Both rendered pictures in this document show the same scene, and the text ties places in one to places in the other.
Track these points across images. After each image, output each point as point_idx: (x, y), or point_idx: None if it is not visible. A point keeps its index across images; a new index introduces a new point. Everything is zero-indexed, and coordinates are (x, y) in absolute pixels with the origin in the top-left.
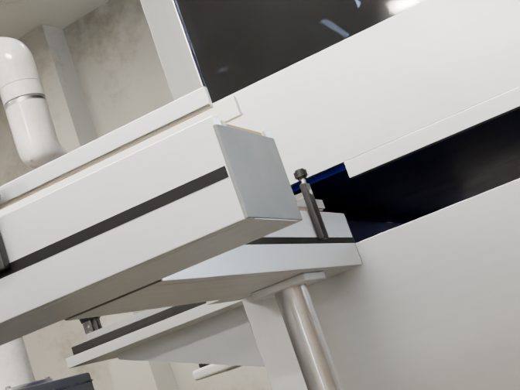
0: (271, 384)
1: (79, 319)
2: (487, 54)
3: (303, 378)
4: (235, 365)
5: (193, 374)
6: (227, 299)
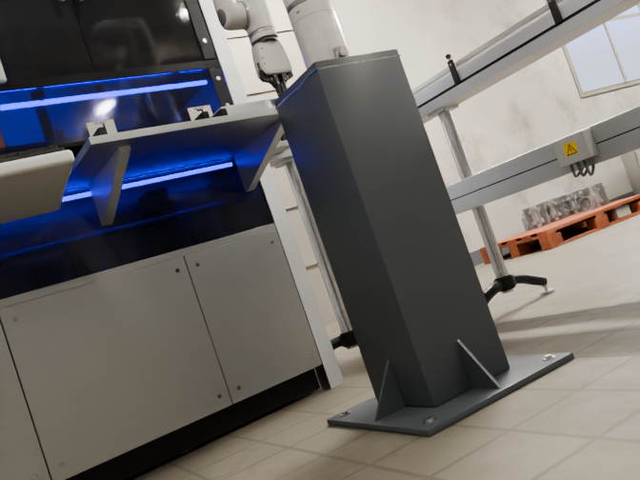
0: (278, 190)
1: (286, 80)
2: None
3: (305, 192)
4: (68, 179)
5: (72, 153)
6: (287, 147)
